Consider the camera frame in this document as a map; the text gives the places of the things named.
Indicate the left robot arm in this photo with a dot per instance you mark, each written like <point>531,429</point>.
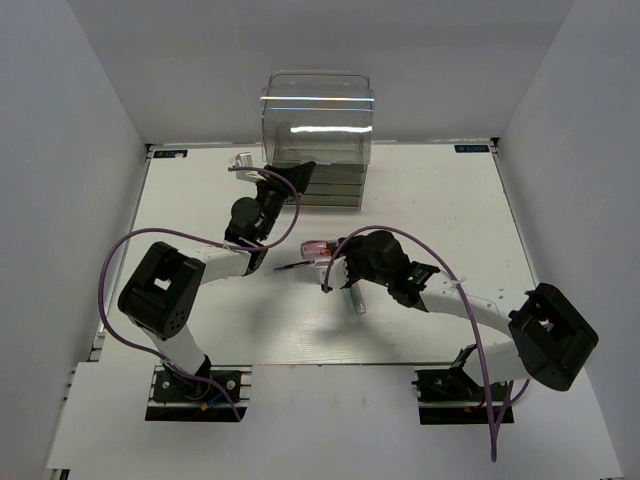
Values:
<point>160,294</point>

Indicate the clear organizer top lid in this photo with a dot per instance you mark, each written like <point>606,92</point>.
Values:
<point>320,116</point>

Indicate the pink glue stick tube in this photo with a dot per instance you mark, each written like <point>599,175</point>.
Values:
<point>318,250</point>

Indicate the corner blue label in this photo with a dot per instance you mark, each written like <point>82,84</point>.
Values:
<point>471,148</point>
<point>170,154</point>

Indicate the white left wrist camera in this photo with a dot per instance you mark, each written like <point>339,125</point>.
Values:
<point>239,166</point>

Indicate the left corner blue label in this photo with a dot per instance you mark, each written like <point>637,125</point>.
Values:
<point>170,154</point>

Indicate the orange capped highlighter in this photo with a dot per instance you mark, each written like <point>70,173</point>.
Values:
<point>357,299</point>

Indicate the right corner blue label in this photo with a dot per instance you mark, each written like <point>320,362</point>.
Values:
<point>471,148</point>

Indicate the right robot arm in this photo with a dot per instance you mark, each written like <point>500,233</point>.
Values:
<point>548,339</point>

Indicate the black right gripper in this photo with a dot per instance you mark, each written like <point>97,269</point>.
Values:
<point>352,248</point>

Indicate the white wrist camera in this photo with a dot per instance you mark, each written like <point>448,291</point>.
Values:
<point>239,166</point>
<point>331,276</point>

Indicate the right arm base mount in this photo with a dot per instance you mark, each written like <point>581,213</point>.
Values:
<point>445,399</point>

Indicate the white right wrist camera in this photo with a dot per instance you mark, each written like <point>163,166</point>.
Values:
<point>331,276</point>

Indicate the green capped highlighter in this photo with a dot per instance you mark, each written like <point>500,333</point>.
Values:
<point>348,301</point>

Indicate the purple pen refill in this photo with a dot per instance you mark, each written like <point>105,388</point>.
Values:
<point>291,266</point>

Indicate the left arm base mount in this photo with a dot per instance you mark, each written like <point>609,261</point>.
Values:
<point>174,400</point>

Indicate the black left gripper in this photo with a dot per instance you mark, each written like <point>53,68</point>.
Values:
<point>300,173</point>

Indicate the clear acrylic drawer organizer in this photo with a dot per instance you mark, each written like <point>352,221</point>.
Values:
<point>336,185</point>

